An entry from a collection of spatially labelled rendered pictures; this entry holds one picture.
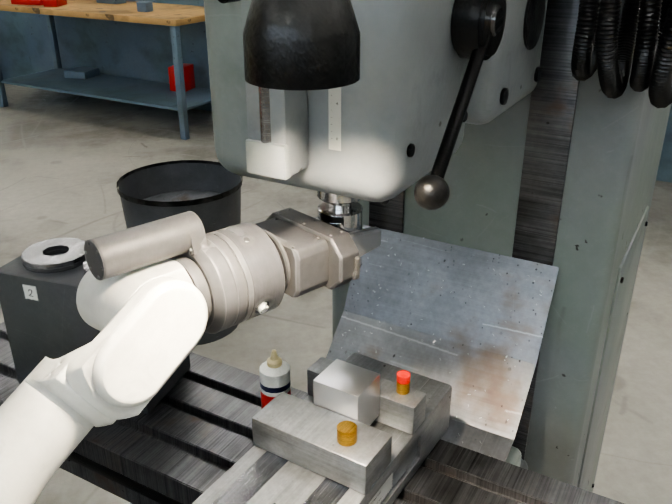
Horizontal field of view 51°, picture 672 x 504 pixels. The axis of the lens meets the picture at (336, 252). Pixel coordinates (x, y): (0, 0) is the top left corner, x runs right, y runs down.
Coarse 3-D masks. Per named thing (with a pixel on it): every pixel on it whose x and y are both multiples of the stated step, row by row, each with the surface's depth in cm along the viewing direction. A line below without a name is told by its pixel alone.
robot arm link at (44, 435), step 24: (24, 384) 55; (0, 408) 54; (24, 408) 53; (48, 408) 53; (0, 432) 52; (24, 432) 52; (48, 432) 53; (72, 432) 54; (0, 456) 51; (24, 456) 52; (48, 456) 53; (0, 480) 51; (24, 480) 52; (48, 480) 55
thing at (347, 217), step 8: (320, 208) 73; (328, 208) 73; (352, 208) 73; (360, 208) 73; (320, 216) 72; (328, 216) 72; (336, 216) 71; (344, 216) 71; (352, 216) 72; (360, 216) 72
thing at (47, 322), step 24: (48, 240) 102; (72, 240) 102; (24, 264) 97; (48, 264) 95; (72, 264) 96; (0, 288) 97; (24, 288) 95; (48, 288) 94; (72, 288) 92; (24, 312) 97; (48, 312) 96; (72, 312) 94; (24, 336) 99; (48, 336) 98; (72, 336) 96; (24, 360) 101; (168, 384) 102; (144, 408) 97
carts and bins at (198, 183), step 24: (144, 168) 286; (168, 168) 291; (192, 168) 293; (216, 168) 291; (120, 192) 259; (144, 192) 287; (168, 192) 294; (192, 192) 294; (216, 192) 294; (240, 192) 275; (144, 216) 256; (168, 216) 253; (216, 216) 260; (240, 216) 280; (216, 336) 284
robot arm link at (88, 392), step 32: (160, 288) 55; (192, 288) 57; (128, 320) 54; (160, 320) 55; (192, 320) 57; (96, 352) 53; (128, 352) 54; (160, 352) 56; (32, 384) 54; (64, 384) 53; (96, 384) 53; (128, 384) 54; (160, 384) 56; (96, 416) 55; (128, 416) 56
